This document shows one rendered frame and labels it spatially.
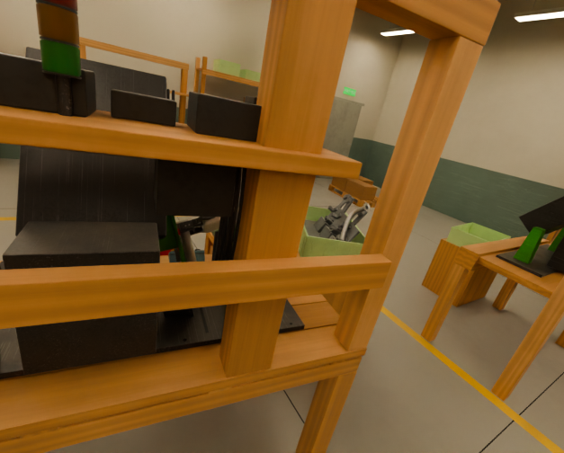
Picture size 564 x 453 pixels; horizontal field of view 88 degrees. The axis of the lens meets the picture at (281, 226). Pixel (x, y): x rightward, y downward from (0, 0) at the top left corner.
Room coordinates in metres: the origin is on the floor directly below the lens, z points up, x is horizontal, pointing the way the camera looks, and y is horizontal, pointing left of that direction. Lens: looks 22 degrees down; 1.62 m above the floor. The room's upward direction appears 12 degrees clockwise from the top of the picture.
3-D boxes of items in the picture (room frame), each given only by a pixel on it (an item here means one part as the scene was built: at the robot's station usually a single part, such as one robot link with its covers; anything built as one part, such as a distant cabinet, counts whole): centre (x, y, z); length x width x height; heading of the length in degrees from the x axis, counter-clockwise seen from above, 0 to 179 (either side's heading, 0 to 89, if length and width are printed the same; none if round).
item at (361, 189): (6.86, -1.59, 0.22); 1.20 x 0.81 x 0.44; 30
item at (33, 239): (0.64, 0.46, 1.07); 0.30 x 0.18 x 0.34; 118
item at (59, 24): (0.49, 0.39, 1.67); 0.05 x 0.05 x 0.05
